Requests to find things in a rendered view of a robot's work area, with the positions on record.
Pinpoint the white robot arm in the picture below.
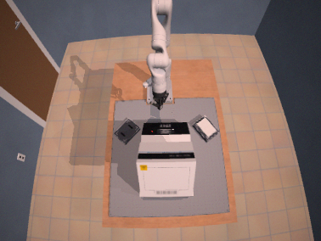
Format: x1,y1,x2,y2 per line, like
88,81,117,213
143,0,172,93

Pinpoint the black rectangular frame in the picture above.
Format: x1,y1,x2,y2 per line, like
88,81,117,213
193,116,219,142

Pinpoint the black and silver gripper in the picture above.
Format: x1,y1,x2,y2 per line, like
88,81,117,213
150,90,169,110

